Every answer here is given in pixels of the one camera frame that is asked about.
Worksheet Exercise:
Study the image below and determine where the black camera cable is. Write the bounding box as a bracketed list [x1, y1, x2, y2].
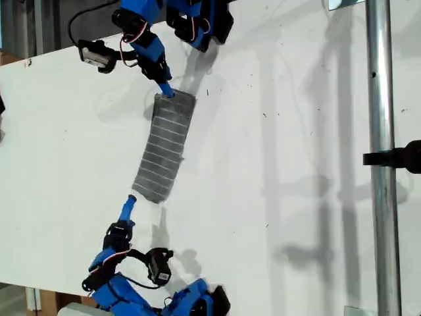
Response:
[116, 272, 165, 291]
[68, 0, 120, 45]

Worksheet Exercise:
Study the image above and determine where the short black camera stalk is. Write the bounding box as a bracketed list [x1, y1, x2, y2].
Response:
[127, 248, 149, 264]
[113, 49, 141, 68]

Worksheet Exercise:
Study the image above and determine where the black post clamp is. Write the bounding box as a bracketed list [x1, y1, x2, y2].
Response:
[362, 140, 421, 174]

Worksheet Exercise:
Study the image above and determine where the grey metal upright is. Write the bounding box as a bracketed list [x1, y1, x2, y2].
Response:
[32, 0, 45, 56]

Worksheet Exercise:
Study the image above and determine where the white box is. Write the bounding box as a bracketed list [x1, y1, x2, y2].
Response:
[57, 302, 111, 316]

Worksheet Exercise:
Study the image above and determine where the white metal rail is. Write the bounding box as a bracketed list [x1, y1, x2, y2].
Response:
[25, 286, 43, 312]

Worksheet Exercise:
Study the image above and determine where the grey striped towel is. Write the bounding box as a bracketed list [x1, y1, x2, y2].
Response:
[131, 88, 198, 204]

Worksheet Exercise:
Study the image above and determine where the steel post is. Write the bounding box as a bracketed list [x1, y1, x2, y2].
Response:
[364, 0, 403, 316]

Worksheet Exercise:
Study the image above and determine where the brown cardboard box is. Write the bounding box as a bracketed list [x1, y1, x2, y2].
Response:
[0, 49, 26, 66]
[36, 289, 99, 316]

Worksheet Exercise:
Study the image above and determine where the black camera box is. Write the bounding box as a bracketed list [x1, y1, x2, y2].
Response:
[145, 248, 174, 286]
[78, 39, 116, 74]

